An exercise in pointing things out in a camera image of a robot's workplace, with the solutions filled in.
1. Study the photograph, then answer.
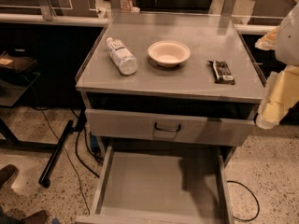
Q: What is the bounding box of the black drawer handle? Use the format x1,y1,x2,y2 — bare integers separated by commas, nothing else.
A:
154,122,181,133

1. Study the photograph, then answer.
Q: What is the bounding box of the grey open middle drawer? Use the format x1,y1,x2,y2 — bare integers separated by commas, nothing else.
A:
75,145,235,224

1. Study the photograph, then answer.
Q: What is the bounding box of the black floor cable right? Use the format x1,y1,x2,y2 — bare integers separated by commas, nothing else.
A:
226,180,261,222

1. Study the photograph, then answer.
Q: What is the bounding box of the black rxbar chocolate wrapper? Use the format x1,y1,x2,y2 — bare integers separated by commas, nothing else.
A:
208,60,235,85

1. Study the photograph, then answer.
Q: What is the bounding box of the black floor cable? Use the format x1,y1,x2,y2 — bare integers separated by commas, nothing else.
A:
226,180,261,222
31,105,104,217

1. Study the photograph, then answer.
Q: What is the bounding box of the white paper bowl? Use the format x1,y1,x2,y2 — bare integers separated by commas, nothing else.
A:
148,40,191,68

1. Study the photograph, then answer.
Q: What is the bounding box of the brown shoe lower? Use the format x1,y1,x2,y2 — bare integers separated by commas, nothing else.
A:
21,210,49,224

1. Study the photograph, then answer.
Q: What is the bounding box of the black floor cable left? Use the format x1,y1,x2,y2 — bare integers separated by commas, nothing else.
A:
31,105,104,217

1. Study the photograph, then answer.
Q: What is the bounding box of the grey top drawer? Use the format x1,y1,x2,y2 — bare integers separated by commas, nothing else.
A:
86,109,254,147

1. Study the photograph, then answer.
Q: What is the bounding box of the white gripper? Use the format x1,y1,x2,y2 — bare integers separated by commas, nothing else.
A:
255,4,299,129

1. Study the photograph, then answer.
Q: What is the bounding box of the black side table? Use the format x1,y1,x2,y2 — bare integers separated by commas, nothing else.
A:
0,51,56,152

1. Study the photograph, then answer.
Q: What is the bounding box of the clear plastic water bottle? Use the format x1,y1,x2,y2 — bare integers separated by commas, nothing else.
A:
106,37,137,76

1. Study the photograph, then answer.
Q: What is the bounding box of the grey metal cabinet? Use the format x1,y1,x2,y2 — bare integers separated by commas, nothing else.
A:
77,13,263,158

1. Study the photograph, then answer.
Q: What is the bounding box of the black floor stand bar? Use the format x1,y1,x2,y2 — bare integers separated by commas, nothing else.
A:
38,120,73,189

